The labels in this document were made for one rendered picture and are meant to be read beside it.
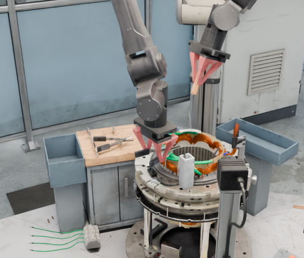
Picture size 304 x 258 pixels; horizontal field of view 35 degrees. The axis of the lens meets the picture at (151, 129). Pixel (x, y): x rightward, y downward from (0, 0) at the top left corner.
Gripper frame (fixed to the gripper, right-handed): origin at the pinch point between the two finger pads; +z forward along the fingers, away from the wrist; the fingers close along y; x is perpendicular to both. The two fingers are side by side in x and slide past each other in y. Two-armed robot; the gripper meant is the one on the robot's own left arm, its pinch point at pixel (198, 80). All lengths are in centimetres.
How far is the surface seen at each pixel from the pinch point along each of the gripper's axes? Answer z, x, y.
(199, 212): 31.6, 3.2, 13.8
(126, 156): 30.6, -0.9, -17.3
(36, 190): 124, 55, -162
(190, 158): 17.6, -3.8, 10.8
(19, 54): 51, 47, -219
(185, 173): 21.7, -3.6, 10.7
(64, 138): 35, -10, -39
